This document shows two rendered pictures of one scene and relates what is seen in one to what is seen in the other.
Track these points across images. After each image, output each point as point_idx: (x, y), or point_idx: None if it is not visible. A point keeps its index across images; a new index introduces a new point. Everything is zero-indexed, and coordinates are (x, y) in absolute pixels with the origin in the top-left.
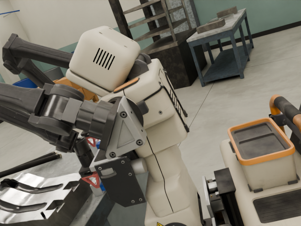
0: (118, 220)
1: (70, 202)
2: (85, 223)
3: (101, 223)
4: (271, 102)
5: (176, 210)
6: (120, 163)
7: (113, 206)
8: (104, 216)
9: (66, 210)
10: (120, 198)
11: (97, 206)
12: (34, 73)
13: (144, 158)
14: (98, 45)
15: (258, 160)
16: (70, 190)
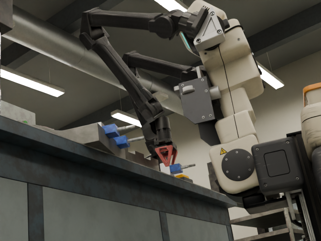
0: (175, 232)
1: (139, 160)
2: (149, 167)
3: (159, 206)
4: None
5: (241, 135)
6: (199, 82)
7: (175, 214)
8: (164, 207)
9: (134, 161)
10: (193, 114)
11: (163, 172)
12: None
13: (220, 94)
14: (203, 4)
15: (318, 84)
16: (142, 153)
